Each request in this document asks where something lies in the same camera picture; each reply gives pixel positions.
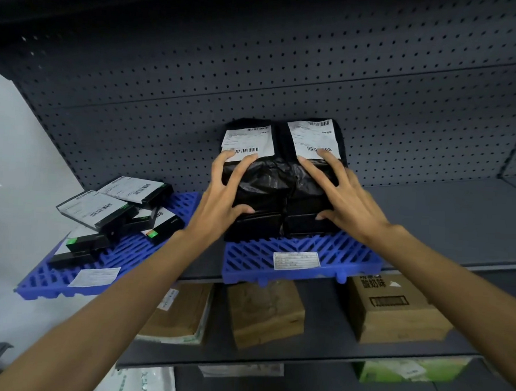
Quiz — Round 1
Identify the brown cardboard box black print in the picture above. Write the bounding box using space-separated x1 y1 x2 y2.
344 270 458 350

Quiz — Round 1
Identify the pile of slim black boxes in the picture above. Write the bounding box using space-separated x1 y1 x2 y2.
46 171 189 278

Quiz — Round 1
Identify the blue plastic grid mat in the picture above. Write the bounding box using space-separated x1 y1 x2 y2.
13 181 203 311
220 223 387 295

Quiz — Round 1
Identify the plain brown cardboard box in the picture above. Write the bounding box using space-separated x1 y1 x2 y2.
224 276 309 354

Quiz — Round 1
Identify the black bag package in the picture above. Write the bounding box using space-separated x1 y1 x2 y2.
217 117 290 215
276 115 350 218

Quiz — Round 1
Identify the brown padded envelope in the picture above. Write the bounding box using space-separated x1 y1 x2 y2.
136 278 215 343

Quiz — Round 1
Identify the pale green flat parcel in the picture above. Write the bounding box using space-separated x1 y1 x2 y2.
134 323 211 347

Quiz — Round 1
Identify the person's left hand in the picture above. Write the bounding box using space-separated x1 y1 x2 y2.
186 148 260 251

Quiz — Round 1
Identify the green printed box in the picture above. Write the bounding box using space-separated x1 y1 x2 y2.
351 350 473 390

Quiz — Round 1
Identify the person's left forearm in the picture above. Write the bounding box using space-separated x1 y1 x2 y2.
0 219 212 391

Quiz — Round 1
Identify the white printed parcel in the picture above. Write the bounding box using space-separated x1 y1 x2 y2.
197 359 286 383

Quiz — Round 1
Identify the person's right hand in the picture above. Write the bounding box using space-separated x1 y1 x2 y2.
292 148 397 249

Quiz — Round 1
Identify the white poly mailer bag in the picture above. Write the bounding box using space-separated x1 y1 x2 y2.
90 362 179 391

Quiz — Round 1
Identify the stack of black parcel bags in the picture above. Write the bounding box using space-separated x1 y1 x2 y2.
215 112 351 249

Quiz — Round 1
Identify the person's right forearm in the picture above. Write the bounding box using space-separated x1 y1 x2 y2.
360 223 516 391

